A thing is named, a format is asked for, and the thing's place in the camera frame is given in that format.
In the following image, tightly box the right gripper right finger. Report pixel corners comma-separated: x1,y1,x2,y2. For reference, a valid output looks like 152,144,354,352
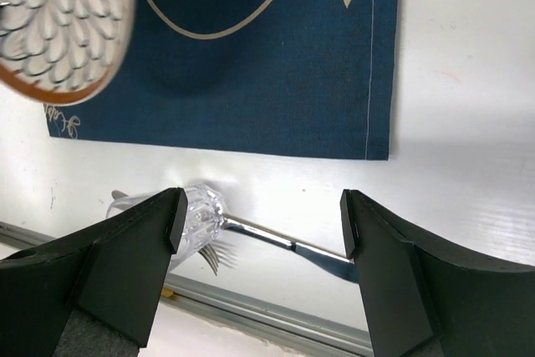
340,190,534,356

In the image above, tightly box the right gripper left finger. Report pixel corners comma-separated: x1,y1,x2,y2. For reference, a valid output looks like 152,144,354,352
1,187,187,356

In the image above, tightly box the floral ceramic plate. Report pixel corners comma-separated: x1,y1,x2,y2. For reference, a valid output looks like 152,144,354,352
1,0,135,105

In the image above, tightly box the blue fish placemat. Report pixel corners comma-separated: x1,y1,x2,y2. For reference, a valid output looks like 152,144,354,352
45,0,398,161

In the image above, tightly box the silver table knife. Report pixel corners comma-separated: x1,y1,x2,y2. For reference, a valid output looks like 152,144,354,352
222,214,359,283

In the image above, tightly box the silver fork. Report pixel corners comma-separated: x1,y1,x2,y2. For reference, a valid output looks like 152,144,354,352
110,190,242,277

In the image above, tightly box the clear drinking glass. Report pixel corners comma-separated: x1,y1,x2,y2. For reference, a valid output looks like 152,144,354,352
105,183,227,268

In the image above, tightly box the aluminium front rail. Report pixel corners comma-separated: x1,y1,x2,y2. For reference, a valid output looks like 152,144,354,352
0,221,373,356

